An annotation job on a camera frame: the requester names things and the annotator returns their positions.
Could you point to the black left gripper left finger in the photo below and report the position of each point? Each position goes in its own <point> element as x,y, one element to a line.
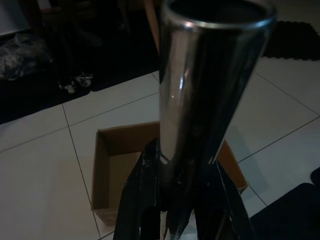
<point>142,195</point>

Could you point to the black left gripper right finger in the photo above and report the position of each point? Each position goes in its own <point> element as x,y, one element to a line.
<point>225,215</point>

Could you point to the large black floor mat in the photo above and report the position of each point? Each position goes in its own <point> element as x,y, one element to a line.
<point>300,212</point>

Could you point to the brown cardboard box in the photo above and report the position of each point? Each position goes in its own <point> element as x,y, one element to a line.
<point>120,145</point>

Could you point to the chrome chair caster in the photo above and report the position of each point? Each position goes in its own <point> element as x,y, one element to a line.
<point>67,87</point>
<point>83,80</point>

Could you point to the black mat under chair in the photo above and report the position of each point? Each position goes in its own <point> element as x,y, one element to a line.
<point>37,105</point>

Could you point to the wooden furniture leg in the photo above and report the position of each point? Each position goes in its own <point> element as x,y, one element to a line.
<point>151,25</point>

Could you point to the grey crumpled plastic bag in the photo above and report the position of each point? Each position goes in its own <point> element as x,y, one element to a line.
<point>22,57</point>

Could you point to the black interlocking foam mat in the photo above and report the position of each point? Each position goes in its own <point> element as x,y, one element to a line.
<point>292,40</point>

